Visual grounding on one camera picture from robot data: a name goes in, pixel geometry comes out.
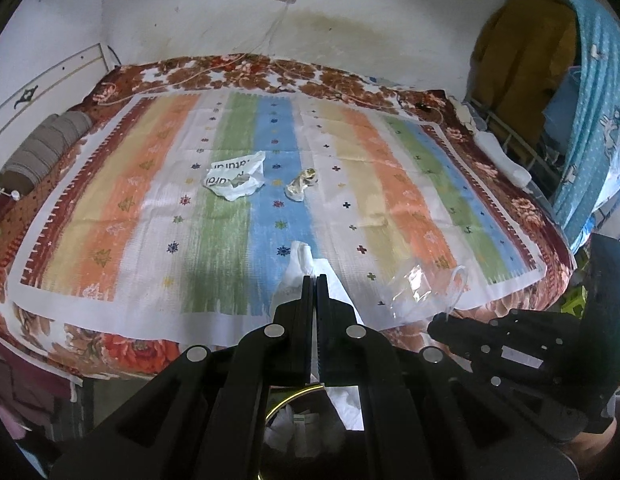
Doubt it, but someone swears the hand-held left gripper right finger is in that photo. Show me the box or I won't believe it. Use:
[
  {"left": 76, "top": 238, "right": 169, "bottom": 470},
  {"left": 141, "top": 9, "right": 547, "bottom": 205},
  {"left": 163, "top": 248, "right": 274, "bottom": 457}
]
[{"left": 315, "top": 274, "right": 581, "bottom": 480}]

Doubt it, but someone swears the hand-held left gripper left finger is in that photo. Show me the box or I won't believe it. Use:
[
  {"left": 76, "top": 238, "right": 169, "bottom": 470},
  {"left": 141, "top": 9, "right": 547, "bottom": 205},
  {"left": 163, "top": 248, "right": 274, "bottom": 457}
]
[{"left": 50, "top": 275, "right": 316, "bottom": 480}]

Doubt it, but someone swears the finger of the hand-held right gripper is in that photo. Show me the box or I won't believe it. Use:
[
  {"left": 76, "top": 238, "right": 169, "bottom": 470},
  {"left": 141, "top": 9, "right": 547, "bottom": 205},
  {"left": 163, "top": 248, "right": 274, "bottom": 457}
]
[
  {"left": 427, "top": 310, "right": 586, "bottom": 357},
  {"left": 460, "top": 347, "right": 591, "bottom": 411}
]

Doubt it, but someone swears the white tissue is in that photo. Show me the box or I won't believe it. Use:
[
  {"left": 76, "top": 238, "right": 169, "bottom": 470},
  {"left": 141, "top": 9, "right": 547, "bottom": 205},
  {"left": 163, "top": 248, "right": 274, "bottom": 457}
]
[{"left": 270, "top": 241, "right": 366, "bottom": 431}]

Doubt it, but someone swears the clear plastic bag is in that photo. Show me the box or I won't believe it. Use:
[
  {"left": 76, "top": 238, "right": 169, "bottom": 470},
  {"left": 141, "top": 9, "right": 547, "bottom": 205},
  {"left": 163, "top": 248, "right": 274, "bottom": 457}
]
[{"left": 377, "top": 262, "right": 471, "bottom": 331}]

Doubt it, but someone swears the round bin with yellow rim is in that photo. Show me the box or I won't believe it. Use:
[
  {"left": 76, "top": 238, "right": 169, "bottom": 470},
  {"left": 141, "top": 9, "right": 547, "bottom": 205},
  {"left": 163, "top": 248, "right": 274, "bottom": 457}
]
[{"left": 260, "top": 382, "right": 366, "bottom": 480}]

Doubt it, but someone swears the person's right hand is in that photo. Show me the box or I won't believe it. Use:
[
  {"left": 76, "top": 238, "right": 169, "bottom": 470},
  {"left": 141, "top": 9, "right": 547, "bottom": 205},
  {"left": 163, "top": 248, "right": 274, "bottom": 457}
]
[{"left": 565, "top": 417, "right": 618, "bottom": 456}]

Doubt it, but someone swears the green plastic object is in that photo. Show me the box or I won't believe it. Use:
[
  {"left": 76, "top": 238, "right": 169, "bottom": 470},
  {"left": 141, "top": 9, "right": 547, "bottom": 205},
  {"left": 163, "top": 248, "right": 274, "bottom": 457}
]
[{"left": 565, "top": 285, "right": 591, "bottom": 317}]

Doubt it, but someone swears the crumpled gold wrapper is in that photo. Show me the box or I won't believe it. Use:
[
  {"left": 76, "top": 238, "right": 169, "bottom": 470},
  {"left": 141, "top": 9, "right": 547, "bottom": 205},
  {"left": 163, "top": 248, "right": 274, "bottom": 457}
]
[{"left": 285, "top": 167, "right": 318, "bottom": 202}]

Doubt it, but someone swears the crumpled white printed paper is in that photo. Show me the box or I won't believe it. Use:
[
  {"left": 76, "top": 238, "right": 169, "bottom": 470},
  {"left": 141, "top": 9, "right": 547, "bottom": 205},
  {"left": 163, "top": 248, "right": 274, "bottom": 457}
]
[{"left": 204, "top": 151, "right": 267, "bottom": 202}]

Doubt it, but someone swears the brown floral blanket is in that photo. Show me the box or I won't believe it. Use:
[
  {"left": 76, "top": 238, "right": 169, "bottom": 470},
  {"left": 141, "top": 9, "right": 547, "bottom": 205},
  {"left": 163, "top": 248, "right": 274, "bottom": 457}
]
[{"left": 0, "top": 55, "right": 576, "bottom": 386}]

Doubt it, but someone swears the striped pastel bed sheet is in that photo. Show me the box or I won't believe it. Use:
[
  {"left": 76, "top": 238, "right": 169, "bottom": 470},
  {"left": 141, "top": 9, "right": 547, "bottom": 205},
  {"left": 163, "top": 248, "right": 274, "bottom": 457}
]
[{"left": 5, "top": 91, "right": 548, "bottom": 348}]

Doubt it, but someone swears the metal rack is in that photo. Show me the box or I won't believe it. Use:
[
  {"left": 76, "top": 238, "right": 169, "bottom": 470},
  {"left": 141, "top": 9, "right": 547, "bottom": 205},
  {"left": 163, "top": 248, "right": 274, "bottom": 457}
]
[{"left": 465, "top": 100, "right": 561, "bottom": 186}]

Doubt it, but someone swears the blue patterned hanging cloth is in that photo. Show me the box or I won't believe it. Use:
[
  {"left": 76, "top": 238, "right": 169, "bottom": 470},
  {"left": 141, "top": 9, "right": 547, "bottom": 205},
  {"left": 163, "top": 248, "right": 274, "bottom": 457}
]
[{"left": 550, "top": 0, "right": 620, "bottom": 246}]

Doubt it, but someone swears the yellow hanging garment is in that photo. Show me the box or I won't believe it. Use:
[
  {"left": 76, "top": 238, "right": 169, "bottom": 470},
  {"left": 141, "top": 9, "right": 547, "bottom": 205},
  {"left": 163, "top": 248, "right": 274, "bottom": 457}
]
[{"left": 470, "top": 0, "right": 578, "bottom": 136}]

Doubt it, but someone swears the grey bolster pillow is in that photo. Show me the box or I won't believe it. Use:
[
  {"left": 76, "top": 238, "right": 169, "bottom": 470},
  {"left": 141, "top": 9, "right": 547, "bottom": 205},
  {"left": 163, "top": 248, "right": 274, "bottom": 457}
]
[{"left": 0, "top": 111, "right": 93, "bottom": 196}]

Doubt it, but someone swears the white headboard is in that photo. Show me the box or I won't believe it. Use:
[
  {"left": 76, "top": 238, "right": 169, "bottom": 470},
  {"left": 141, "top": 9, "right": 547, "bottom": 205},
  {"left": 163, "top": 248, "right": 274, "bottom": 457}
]
[{"left": 0, "top": 42, "right": 121, "bottom": 151}]

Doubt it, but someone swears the white cable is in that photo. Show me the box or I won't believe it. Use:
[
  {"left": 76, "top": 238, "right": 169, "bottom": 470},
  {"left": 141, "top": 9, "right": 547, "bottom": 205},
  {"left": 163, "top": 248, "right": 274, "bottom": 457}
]
[{"left": 245, "top": 0, "right": 291, "bottom": 57}]

